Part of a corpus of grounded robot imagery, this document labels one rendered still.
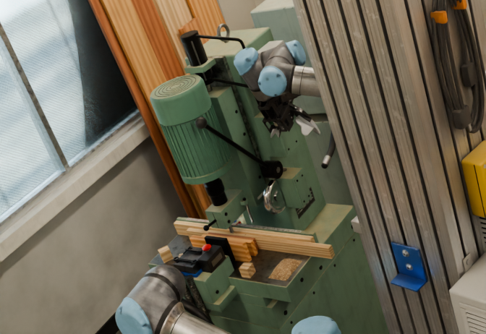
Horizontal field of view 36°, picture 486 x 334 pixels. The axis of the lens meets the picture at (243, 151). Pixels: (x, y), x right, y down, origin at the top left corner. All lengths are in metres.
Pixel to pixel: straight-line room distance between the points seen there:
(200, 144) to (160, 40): 1.83
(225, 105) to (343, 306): 0.87
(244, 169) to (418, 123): 1.13
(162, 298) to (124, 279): 2.20
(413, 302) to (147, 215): 2.58
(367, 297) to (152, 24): 1.93
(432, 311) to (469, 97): 0.50
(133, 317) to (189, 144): 0.67
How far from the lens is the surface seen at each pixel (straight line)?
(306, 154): 2.70
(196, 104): 2.29
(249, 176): 2.51
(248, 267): 2.40
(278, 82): 1.96
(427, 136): 1.46
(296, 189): 2.50
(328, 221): 2.74
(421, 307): 1.79
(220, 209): 2.48
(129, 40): 3.89
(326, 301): 2.69
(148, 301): 1.89
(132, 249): 4.11
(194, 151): 2.33
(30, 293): 3.70
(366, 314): 2.94
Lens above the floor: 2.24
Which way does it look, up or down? 25 degrees down
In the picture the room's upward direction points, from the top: 20 degrees counter-clockwise
